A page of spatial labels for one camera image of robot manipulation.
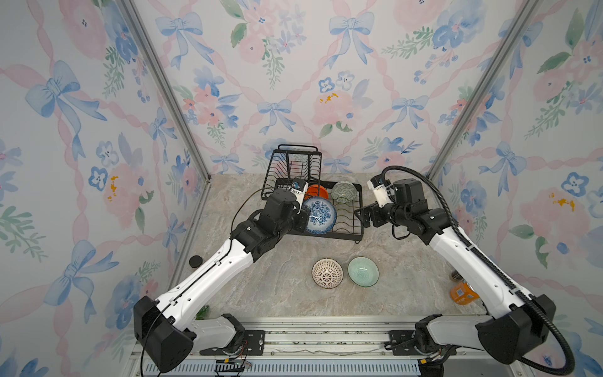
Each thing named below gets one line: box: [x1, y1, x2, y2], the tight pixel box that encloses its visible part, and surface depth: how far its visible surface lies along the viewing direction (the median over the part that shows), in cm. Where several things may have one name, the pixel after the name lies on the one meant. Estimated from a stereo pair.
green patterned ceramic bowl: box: [330, 180, 358, 203], surface depth 112 cm
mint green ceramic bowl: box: [347, 256, 381, 288], surface depth 88 cm
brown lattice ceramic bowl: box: [310, 257, 344, 290], surface depth 88 cm
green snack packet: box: [194, 304, 210, 321], surface depth 81 cm
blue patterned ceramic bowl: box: [302, 196, 337, 235], surface depth 76 cm
